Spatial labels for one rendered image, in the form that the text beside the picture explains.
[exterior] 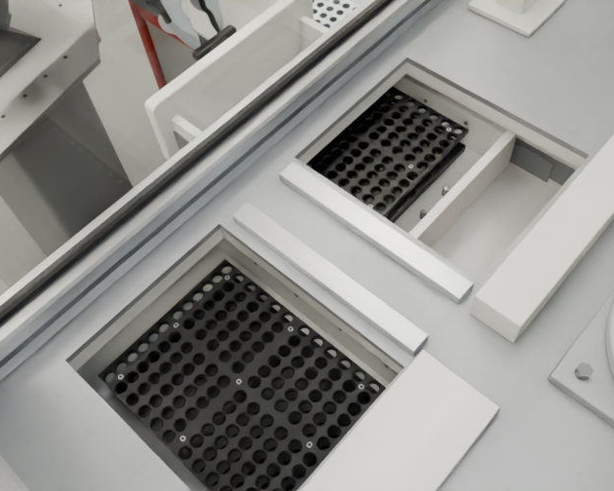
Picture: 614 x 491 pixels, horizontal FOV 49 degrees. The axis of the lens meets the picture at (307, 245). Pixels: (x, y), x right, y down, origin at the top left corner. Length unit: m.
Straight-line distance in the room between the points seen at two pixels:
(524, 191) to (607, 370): 0.31
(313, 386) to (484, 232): 0.30
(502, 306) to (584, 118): 0.28
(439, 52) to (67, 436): 0.59
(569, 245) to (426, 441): 0.22
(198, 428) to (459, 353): 0.25
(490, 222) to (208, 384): 0.39
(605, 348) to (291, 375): 0.29
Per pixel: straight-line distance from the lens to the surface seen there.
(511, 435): 0.61
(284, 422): 0.65
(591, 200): 0.69
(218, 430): 0.66
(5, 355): 0.67
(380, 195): 0.76
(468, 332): 0.64
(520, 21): 0.90
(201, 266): 0.81
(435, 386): 0.60
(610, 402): 0.63
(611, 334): 0.63
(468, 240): 0.83
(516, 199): 0.87
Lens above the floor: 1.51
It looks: 57 degrees down
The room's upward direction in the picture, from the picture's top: 7 degrees counter-clockwise
